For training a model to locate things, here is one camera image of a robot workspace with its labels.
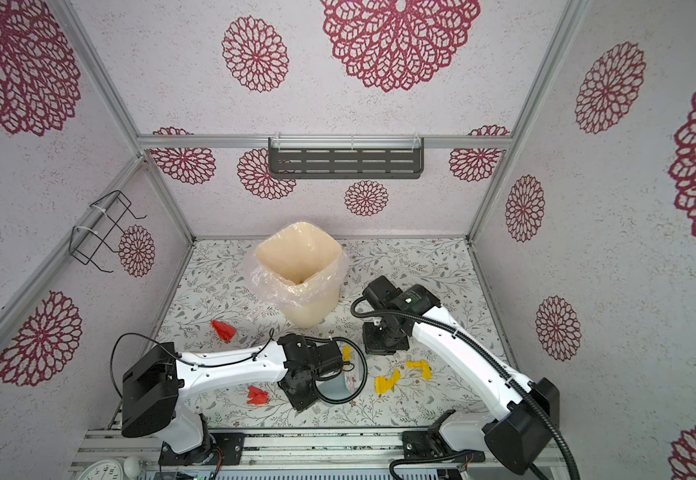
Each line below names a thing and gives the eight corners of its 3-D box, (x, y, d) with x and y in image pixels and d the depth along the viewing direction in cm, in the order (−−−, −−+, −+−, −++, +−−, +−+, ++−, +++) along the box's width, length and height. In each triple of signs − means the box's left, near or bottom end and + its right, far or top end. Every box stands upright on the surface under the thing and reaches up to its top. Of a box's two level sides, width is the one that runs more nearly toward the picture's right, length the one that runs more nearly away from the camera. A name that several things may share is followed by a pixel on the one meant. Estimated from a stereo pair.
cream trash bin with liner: (253, 310, 102) (229, 260, 81) (307, 269, 114) (299, 215, 93) (301, 358, 91) (287, 313, 71) (355, 307, 103) (358, 256, 82)
